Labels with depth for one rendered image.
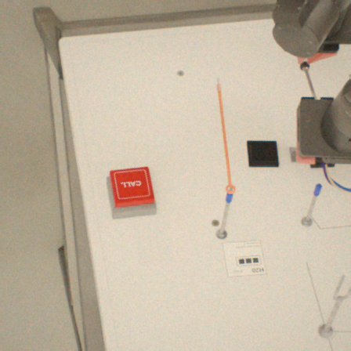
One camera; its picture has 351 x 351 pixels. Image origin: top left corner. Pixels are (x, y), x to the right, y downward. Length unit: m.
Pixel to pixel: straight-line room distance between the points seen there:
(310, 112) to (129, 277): 0.30
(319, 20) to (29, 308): 1.47
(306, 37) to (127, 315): 0.38
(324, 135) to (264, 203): 0.22
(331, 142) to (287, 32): 0.14
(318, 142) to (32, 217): 1.37
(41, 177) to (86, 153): 1.06
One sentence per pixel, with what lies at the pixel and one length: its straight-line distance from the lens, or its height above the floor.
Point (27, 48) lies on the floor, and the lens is 2.33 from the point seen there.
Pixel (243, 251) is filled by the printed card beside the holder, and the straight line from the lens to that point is 1.27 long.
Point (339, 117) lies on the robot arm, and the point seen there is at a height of 1.34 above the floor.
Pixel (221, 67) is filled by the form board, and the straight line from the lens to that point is 1.43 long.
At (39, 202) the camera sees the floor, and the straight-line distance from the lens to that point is 2.40.
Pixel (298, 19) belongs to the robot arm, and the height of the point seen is 1.22.
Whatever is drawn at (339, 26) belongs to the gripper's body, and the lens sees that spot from 1.29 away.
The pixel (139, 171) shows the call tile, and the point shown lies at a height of 1.09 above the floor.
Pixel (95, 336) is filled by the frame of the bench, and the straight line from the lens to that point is 1.65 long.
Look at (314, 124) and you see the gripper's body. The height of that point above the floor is 1.26.
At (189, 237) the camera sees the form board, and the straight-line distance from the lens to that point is 1.27.
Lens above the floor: 2.31
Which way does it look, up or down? 72 degrees down
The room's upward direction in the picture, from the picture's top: 144 degrees clockwise
